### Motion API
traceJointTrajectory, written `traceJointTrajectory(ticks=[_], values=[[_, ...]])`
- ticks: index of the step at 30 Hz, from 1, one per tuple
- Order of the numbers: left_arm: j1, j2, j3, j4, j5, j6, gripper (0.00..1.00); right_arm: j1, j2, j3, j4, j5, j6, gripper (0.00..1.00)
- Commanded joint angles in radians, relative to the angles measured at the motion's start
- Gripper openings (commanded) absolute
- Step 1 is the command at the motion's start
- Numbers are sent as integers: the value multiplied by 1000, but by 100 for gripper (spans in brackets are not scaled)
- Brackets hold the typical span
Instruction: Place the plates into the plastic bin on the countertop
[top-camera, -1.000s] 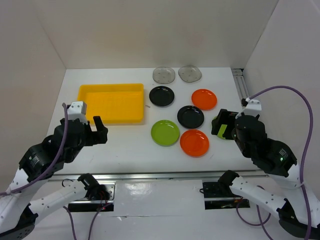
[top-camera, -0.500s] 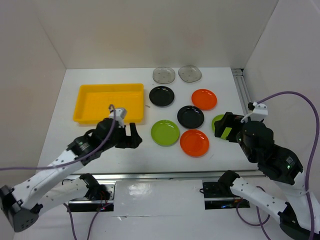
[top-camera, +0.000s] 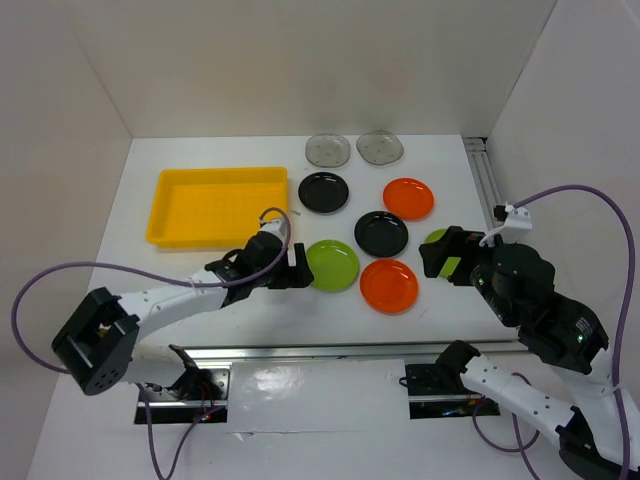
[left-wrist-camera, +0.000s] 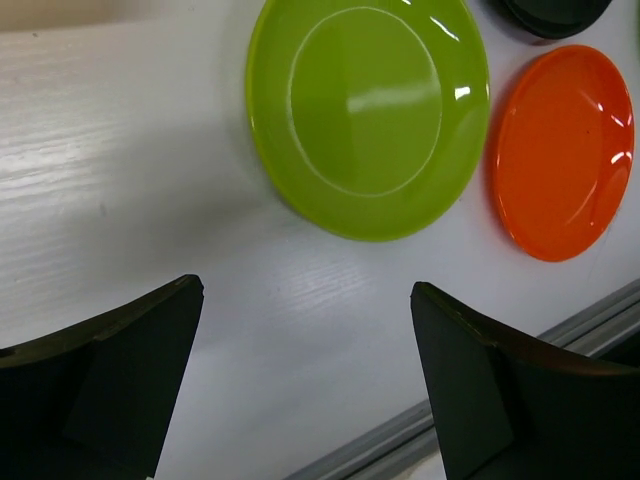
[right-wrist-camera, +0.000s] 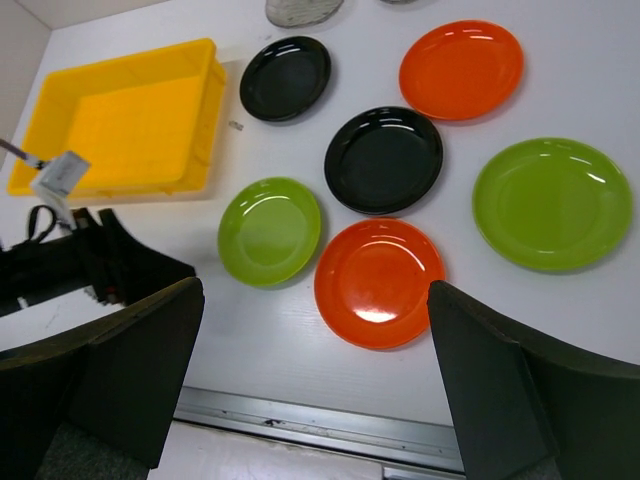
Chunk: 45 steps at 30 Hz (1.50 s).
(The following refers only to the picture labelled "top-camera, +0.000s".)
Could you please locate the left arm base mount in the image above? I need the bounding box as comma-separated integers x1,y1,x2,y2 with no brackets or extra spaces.
134,363,231,425

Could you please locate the aluminium rail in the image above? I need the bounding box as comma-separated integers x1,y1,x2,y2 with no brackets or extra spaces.
129,339,524,365
462,137,502,208

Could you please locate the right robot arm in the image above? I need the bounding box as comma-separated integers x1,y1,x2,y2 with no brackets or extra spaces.
419,226,639,479

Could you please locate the black plate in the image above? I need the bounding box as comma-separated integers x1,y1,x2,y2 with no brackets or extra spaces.
298,172,350,214
354,211,409,258

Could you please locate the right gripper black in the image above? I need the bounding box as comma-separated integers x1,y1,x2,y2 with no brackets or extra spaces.
415,222,514,323

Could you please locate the clear glass plate left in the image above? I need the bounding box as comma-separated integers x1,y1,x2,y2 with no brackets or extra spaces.
305,134,351,168

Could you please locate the yellow plastic bin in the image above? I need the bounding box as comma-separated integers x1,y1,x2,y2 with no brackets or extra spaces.
146,166,288,249

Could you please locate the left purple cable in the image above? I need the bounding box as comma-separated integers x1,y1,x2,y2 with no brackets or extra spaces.
11,207,293,480

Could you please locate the aluminium rail right side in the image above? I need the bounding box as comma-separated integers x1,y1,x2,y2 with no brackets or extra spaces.
462,137,502,208

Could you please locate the orange plate back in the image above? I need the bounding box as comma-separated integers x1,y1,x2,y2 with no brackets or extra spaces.
382,178,435,221

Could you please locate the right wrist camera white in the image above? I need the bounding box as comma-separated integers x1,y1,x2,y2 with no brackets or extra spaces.
479,203,533,247

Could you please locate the clear glass plate right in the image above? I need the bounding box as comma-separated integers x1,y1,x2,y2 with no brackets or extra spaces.
356,130,404,166

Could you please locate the clear glass plate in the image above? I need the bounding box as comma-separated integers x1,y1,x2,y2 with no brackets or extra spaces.
356,130,404,166
305,134,351,168

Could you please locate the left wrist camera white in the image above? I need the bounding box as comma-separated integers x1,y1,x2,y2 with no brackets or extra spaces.
259,218,289,244

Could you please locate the aluminium rail front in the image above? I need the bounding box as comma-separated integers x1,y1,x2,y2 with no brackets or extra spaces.
129,339,524,365

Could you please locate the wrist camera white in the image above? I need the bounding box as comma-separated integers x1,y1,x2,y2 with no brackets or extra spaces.
479,203,533,247
259,218,289,244

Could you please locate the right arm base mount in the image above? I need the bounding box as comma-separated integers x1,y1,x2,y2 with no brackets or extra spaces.
398,363,500,420

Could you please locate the orange plate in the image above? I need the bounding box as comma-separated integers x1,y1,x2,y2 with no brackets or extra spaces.
359,259,419,315
382,178,435,221

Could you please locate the orange plate front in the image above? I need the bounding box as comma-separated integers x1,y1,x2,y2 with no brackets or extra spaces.
359,259,419,315

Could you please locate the green plate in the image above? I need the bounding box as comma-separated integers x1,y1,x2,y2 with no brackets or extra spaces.
306,239,360,293
424,229,460,279

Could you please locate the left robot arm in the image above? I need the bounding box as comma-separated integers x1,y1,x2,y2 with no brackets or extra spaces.
52,230,314,399

